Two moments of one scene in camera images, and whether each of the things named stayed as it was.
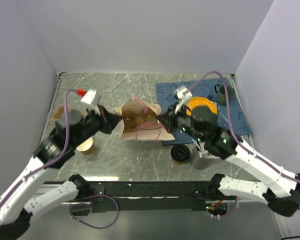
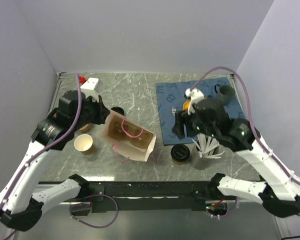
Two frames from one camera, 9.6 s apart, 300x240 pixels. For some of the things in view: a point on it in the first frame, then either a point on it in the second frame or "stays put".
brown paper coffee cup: x=177 y=162 stays put
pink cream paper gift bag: x=140 y=122 -> x=128 y=139
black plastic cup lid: x=180 y=153 stays put
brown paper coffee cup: x=87 y=147 stays put
